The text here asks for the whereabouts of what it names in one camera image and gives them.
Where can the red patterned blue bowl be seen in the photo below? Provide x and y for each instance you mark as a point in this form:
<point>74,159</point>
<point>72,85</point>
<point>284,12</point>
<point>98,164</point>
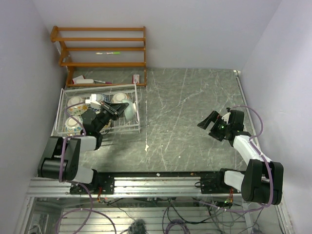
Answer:
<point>105,98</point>

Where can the white eraser block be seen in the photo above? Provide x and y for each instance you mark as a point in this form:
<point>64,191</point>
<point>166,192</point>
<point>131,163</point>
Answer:
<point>84,81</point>

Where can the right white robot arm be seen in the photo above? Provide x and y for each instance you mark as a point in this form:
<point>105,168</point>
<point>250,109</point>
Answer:
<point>262,181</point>

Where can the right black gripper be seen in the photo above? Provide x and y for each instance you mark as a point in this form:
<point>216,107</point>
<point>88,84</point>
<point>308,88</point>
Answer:
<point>213,117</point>

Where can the plain light teal bowl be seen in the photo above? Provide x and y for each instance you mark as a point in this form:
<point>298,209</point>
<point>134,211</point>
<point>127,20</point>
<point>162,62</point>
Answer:
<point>130,110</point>

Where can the white wire dish rack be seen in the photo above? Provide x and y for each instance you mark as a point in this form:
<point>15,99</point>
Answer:
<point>120,125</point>

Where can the blue yellow sun bowl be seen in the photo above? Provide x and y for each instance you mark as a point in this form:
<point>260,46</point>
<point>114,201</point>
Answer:
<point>106,126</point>

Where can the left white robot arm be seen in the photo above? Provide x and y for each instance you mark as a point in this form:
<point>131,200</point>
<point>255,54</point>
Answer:
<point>60,158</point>

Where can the wooden shelf rack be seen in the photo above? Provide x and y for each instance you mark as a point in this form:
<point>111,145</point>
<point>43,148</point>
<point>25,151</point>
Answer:
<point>78,47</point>

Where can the small red white box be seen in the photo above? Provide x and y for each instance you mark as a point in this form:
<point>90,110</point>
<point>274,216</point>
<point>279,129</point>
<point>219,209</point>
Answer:
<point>136,79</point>

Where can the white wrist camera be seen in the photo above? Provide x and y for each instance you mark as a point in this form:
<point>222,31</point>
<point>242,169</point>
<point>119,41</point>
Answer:
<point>226,117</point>
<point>94,101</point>

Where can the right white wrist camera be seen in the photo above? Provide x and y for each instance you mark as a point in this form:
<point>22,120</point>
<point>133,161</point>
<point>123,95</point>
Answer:
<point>226,117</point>

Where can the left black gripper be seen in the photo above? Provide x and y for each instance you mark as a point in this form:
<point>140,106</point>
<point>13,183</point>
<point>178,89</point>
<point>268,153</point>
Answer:
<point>113,108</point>

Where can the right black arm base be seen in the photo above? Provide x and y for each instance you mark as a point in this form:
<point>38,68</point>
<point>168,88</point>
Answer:
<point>209,185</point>

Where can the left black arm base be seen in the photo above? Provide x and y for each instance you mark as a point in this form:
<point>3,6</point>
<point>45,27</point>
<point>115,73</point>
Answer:
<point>101,185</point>

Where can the pink white pen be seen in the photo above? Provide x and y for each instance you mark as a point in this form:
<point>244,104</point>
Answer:
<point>102,82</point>

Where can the orange blue floral bowl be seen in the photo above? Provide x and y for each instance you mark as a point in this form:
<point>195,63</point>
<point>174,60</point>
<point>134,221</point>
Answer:
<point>73,127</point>

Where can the orange star leaf bowl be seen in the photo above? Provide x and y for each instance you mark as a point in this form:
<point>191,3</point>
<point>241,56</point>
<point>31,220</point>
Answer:
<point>77,106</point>

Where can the aluminium mounting rail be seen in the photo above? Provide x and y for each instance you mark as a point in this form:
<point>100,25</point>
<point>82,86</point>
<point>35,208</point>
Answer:
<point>129,187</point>

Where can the green white pen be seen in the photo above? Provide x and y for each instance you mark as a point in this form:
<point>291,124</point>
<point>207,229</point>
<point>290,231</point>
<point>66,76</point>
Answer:
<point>107,53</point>

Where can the star and leaves bowl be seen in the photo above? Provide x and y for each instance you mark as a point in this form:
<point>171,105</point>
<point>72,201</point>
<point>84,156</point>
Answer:
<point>119,97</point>

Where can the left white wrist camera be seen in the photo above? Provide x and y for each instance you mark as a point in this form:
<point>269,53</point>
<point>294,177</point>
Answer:
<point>94,101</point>

